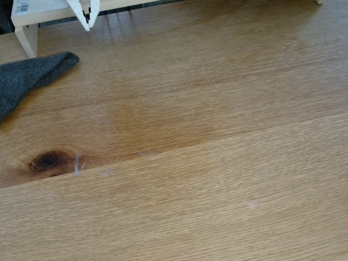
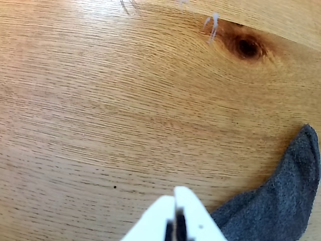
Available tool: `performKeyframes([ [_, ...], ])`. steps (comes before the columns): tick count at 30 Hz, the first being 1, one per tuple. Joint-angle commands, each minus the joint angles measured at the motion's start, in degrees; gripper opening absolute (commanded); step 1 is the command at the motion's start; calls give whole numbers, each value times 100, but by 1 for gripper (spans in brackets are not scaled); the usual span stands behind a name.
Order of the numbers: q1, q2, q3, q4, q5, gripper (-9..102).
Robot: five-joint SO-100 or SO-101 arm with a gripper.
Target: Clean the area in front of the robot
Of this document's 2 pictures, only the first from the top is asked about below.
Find white barcode label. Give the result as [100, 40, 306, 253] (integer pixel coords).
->
[13, 0, 30, 14]

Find light wooden riser shelf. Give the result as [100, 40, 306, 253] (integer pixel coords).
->
[10, 0, 325, 59]

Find grey felt cloth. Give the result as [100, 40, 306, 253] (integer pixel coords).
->
[0, 51, 80, 123]

